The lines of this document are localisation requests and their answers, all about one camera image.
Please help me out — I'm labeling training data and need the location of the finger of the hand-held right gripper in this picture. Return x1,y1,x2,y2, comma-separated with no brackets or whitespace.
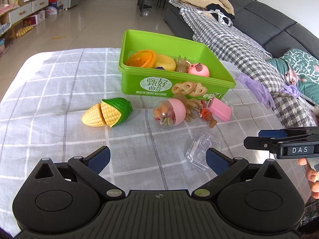
258,126,319,138

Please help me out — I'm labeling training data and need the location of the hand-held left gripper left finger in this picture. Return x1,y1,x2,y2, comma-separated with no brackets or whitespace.
33,146,126,200

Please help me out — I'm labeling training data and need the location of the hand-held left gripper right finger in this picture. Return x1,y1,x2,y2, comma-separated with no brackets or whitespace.
191,147,285,197

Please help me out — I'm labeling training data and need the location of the clear plastic case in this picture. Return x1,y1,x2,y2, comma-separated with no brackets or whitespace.
186,131,223,171

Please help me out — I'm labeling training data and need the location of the yellow green toy corn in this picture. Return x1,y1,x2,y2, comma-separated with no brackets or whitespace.
82,97,133,128

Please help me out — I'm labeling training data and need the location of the red toy lobster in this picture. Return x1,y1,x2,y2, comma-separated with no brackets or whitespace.
198,100,218,128

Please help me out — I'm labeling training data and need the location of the pink rectangular block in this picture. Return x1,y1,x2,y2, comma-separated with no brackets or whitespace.
208,97,232,122

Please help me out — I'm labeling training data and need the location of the pink clear capsule toy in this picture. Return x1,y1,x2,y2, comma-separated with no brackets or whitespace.
153,98,187,128

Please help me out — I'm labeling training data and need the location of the pink toy pig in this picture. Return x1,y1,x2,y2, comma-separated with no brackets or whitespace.
187,63,210,77

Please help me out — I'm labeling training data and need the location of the green plastic box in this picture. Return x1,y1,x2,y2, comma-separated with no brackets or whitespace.
118,29,236,99

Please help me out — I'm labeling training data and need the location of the brown antler toy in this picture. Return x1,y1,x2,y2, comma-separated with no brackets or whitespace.
174,56,191,73

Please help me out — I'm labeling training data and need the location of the orange plastic lid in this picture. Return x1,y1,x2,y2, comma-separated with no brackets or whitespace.
125,50,157,68

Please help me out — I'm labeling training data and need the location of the yellow plastic cup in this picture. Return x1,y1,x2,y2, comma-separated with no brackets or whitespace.
151,54,176,71

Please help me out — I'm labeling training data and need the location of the person's right hand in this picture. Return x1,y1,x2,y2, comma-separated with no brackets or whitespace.
298,158,319,200

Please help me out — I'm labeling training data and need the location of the teal patterned cushion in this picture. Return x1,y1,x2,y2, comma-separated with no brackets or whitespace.
266,48,319,105

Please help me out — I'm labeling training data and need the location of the grey grid tablecloth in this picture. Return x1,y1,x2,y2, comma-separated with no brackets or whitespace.
0,47,319,234

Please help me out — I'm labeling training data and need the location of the grey sofa with plaid cover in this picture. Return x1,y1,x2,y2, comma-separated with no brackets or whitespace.
169,0,319,127

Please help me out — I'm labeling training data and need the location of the dark grey sofa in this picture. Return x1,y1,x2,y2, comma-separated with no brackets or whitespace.
164,0,319,63

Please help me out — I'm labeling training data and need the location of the black cloth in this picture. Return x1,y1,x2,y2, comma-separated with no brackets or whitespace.
206,3,235,20

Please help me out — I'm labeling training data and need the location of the row of yellow toys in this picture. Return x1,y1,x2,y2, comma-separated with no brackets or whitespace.
15,25,34,38

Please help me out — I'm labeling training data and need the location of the white cardboard box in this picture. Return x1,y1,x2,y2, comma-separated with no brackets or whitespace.
24,10,46,26

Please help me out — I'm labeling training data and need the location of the white printed carton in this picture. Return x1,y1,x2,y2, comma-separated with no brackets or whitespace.
46,0,64,14

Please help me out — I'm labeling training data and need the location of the white wooden cabinet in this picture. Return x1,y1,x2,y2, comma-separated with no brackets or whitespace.
0,0,49,45

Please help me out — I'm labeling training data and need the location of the pink lace cloth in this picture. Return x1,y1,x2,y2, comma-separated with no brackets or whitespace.
0,4,20,17

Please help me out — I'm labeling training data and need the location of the white strap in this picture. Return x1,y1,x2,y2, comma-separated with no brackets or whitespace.
202,9,233,26

